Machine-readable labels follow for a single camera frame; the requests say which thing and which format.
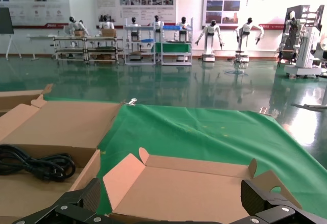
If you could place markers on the white humanoid robot on pedestal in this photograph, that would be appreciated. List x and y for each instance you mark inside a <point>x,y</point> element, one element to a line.
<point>210,39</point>
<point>246,31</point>

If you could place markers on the wall poster with photo row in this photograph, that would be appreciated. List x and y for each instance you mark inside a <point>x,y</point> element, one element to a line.
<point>148,9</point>

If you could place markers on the white machine frame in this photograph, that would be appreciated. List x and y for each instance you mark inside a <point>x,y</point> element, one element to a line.
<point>306,55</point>

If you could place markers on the white shelf rack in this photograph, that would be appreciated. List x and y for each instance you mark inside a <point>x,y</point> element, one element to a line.
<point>126,46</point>

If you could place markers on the metal tube rack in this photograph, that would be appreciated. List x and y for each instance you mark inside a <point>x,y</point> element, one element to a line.
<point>70,38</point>
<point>102,38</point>

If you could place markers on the blue plastic bin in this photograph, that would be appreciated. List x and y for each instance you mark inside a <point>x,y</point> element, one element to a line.
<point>148,40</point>
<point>170,27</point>

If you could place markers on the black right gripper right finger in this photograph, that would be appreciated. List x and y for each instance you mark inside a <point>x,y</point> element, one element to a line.
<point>251,196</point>

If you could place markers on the narrow open cardboard box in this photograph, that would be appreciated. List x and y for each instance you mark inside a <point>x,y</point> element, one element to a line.
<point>15,99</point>

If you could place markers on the white table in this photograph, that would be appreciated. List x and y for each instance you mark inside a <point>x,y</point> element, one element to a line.
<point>41,37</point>

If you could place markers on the green board on stand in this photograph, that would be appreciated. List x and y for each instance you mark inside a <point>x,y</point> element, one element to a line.
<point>5,20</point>

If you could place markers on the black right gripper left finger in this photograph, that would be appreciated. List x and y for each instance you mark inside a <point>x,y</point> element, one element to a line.
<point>90,193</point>

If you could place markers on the silver white humanoid robot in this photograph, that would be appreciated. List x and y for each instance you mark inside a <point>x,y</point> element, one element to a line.
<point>293,23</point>

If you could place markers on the small brown carton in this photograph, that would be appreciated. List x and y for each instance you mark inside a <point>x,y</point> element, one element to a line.
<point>79,33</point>

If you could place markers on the green table cloth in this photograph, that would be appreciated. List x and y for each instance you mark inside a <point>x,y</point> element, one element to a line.
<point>191,132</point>

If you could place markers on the white wall poster with icons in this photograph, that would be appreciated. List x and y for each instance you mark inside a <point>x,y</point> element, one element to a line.
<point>38,4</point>

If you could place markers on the wide open cardboard box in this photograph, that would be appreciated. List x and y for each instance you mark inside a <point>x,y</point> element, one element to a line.
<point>64,124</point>

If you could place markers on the silver binder clip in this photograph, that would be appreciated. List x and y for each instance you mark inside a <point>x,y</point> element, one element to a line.
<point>131,102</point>
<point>263,111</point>

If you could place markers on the wall poster with four photos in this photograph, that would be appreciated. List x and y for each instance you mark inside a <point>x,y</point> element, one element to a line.
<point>224,5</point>

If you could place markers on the white black humanoid robot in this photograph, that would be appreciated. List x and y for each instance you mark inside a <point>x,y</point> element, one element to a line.
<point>158,25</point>
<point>134,27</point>
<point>106,25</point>
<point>184,26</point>
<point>73,25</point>

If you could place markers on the white rack with green cloth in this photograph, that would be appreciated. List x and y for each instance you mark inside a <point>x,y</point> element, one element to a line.
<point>173,48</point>

